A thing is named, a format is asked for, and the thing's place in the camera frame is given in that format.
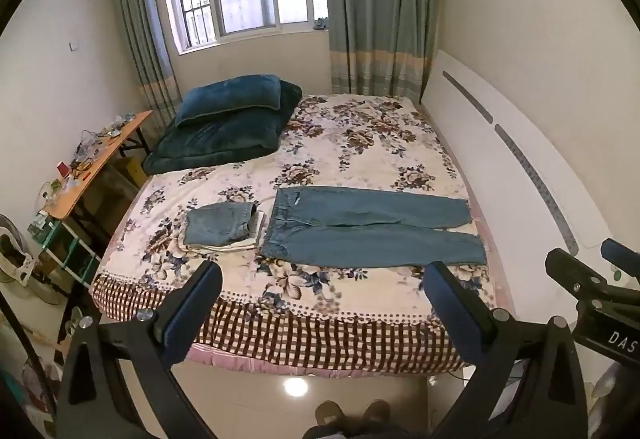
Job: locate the green metal rack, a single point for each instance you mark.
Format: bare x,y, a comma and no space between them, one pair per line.
70,254

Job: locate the red and white box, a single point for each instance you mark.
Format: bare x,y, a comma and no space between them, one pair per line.
63,170

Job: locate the person's brown shoe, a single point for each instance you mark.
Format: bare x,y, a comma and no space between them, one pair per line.
329,413
376,411

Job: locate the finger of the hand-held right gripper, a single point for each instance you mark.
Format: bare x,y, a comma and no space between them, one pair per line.
620,255
575,271

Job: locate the white headboard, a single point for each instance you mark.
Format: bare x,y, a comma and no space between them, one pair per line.
515,139

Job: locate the white standing fan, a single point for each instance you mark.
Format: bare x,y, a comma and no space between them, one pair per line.
15,254

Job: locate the wooden folding desk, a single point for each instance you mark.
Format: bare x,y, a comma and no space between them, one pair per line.
100,159

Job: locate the folded dark teal quilt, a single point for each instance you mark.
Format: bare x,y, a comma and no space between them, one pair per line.
225,139

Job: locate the floral bed sheet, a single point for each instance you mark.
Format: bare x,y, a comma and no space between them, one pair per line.
350,149

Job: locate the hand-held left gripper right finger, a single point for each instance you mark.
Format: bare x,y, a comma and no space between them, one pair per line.
452,314

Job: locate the yellow cardboard box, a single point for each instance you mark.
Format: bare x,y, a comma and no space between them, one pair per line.
132,171

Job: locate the blue denim pants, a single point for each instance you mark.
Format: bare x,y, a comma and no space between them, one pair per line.
370,231

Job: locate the teal striped curtain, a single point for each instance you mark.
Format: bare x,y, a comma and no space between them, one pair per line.
145,29
380,4

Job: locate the folded blue jeans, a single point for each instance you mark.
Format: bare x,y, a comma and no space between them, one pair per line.
220,221

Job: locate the stack of folded light clothes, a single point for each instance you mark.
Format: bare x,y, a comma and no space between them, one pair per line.
250,243

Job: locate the teal pillow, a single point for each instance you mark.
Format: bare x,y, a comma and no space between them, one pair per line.
230,99

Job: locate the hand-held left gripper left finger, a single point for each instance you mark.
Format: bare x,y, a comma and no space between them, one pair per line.
187,319

